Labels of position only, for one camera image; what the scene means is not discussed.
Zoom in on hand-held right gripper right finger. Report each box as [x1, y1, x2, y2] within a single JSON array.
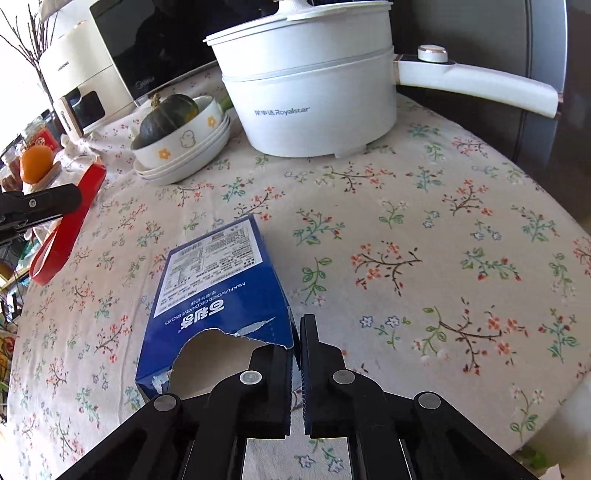
[[298, 315, 541, 480]]

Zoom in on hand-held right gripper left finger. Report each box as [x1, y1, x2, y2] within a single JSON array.
[[60, 344, 296, 480]]

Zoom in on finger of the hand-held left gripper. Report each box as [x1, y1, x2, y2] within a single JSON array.
[[0, 183, 83, 245]]

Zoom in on blue cardboard box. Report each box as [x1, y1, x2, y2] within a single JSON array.
[[135, 213, 298, 402]]

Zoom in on large orange fruit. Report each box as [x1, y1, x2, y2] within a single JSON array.
[[21, 145, 55, 184]]

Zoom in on red label jar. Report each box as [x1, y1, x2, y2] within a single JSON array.
[[25, 119, 63, 153]]

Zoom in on dark green pumpkin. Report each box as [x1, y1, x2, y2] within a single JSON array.
[[139, 92, 200, 148]]

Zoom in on cream air fryer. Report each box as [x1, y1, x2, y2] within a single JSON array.
[[38, 7, 134, 138]]

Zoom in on dry twig branches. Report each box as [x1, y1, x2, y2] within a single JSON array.
[[0, 0, 51, 107]]

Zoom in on floral tablecloth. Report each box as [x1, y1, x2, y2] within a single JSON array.
[[7, 60, 591, 480]]

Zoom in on white plate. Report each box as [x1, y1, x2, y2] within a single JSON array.
[[134, 113, 230, 178], [136, 124, 232, 186]]

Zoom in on white flower-print bowl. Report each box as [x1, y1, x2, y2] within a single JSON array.
[[131, 96, 222, 168]]

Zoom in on black microwave oven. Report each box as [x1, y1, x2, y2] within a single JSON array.
[[90, 0, 218, 104]]

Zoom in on white electric cooking pot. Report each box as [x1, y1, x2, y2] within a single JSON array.
[[204, 0, 561, 160]]

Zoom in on white pot lid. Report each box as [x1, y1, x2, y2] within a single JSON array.
[[274, 0, 391, 23]]

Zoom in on grey refrigerator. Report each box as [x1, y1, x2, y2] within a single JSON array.
[[390, 0, 591, 199]]

